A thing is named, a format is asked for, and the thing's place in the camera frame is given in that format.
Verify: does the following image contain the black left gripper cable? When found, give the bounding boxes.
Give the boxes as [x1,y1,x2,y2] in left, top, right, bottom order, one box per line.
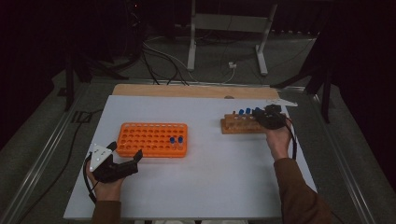
[81,153,99,205]

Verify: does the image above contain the orange plastic test tube rack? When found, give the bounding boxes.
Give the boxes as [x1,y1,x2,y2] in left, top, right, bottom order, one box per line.
[115,121,189,159]

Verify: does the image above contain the white table mat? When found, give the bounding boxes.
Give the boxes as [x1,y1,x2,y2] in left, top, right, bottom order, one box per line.
[63,94,318,221]

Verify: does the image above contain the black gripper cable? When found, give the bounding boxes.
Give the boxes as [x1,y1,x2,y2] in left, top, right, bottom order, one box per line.
[81,153,99,205]
[284,117,299,161]

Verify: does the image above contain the black tripod stand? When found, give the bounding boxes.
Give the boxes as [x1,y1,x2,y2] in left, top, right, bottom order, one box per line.
[64,50,130,112]
[270,31,332,124]

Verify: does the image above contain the wooden test tube rack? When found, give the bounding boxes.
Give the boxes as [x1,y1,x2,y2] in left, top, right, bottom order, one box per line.
[219,112,269,135]

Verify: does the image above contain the metal floor rail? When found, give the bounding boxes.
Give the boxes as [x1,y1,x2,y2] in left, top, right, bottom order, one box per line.
[306,92,378,224]
[0,81,92,224]

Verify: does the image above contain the black floor cable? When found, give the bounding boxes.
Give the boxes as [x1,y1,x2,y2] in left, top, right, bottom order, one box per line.
[141,46,190,87]
[15,108,105,224]

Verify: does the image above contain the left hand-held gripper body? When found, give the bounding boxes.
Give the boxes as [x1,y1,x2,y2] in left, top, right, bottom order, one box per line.
[89,143,140,184]

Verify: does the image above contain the person's right hand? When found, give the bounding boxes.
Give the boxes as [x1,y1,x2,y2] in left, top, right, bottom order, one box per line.
[264,117,293,161]

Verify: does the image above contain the short white plug cable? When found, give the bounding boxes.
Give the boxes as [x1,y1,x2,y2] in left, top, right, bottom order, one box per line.
[219,66,236,85]

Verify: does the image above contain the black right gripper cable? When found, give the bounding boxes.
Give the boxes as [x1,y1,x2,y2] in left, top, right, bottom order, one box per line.
[284,117,299,161]

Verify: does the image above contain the black equipment with red light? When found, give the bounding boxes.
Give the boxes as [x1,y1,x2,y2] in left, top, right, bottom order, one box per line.
[124,0,148,62]

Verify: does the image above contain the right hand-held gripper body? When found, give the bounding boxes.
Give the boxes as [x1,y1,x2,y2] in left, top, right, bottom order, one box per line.
[261,98,299,131]

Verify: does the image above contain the grey metal stand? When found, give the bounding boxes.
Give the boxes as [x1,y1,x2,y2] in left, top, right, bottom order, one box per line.
[186,0,278,77]

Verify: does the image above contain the person's left hand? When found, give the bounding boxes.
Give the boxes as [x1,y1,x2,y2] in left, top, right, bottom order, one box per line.
[86,169,126,203]

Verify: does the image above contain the long white floor cable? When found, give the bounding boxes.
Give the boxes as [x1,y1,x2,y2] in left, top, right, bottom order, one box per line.
[142,41,199,83]

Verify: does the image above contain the black floor bracket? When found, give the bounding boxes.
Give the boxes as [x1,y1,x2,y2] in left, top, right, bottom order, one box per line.
[71,109,93,124]

